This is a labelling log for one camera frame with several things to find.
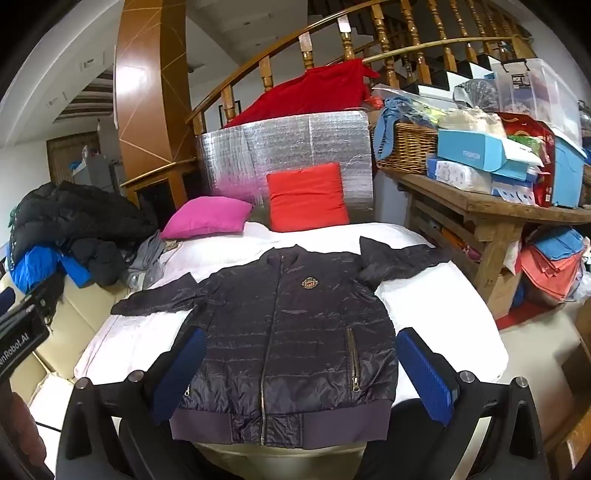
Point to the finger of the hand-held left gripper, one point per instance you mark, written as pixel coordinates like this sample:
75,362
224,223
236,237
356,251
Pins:
39,296

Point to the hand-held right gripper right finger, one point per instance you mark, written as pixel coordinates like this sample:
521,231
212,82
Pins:
427,376

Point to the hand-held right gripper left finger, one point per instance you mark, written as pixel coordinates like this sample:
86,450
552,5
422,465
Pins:
181,369

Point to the dark puffer jacket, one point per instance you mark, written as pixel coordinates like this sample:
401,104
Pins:
286,332

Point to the person's left forearm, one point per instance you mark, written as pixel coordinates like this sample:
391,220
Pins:
18,429

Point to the pile of black clothes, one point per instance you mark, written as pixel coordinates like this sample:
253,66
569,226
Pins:
78,217

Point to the blue jacket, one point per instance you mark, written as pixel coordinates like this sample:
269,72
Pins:
34,270

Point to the beige sofa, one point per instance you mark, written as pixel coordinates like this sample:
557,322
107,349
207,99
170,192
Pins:
78,318

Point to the white bed sheet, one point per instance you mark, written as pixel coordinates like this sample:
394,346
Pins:
438,314

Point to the red floor mat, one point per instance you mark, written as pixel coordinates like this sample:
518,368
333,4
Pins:
519,321

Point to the grey garment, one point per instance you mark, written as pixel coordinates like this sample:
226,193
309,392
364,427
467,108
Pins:
147,263

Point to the grey cabinet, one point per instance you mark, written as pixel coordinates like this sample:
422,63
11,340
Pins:
99,170

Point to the wooden door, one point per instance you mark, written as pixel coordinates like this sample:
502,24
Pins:
62,157

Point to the brown cardboard box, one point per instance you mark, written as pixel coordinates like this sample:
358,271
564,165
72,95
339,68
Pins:
572,415

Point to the pink pillow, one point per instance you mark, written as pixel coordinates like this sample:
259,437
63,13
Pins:
207,217

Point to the stack of orange folded cloths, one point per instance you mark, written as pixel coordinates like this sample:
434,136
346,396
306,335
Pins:
549,277

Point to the wooden table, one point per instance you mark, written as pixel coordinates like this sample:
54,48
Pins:
489,210

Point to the blue folded cloths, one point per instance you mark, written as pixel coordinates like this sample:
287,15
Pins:
561,242

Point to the white patterned tissue pack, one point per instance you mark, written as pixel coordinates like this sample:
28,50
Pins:
457,175

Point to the red pillow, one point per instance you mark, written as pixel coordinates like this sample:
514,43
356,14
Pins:
307,198

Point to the wicker basket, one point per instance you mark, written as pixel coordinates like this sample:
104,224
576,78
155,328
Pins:
411,147

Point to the light blue cardboard box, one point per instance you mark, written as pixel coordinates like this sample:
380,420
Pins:
466,150

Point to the wooden column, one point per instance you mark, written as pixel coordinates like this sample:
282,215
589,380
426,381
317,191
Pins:
147,92

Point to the blue storage bin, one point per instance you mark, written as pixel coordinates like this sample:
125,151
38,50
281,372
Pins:
570,175

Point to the silver foil insulation board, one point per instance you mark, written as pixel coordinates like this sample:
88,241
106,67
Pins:
286,143

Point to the blue cloth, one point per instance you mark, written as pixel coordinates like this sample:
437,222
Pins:
385,124

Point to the red bag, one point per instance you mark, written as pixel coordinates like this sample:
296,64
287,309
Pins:
531,127

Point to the clear plastic bag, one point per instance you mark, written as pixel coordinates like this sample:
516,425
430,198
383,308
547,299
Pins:
475,92

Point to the red cloth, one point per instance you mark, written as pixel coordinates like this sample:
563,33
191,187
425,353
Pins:
318,92

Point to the clear plastic storage box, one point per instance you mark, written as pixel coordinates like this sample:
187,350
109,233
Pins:
540,92

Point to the wooden stair banister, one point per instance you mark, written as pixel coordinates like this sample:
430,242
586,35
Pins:
266,74

